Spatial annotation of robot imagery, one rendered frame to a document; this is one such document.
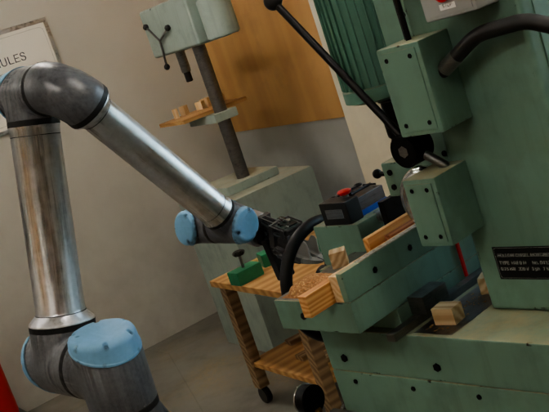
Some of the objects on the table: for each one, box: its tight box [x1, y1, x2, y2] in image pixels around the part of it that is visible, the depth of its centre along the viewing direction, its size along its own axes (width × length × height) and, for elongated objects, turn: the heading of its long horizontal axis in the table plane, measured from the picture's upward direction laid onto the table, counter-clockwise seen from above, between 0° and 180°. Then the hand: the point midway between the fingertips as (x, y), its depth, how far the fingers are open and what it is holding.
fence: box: [335, 226, 435, 302], centre depth 183 cm, size 60×2×6 cm, turn 8°
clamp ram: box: [373, 195, 406, 226], centre depth 193 cm, size 9×8×9 cm
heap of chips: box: [282, 273, 333, 298], centre depth 178 cm, size 8×12×3 cm
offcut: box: [328, 246, 349, 270], centre depth 188 cm, size 3×3×3 cm
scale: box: [354, 224, 416, 262], centre depth 183 cm, size 50×1×1 cm, turn 8°
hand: (319, 261), depth 234 cm, fingers closed
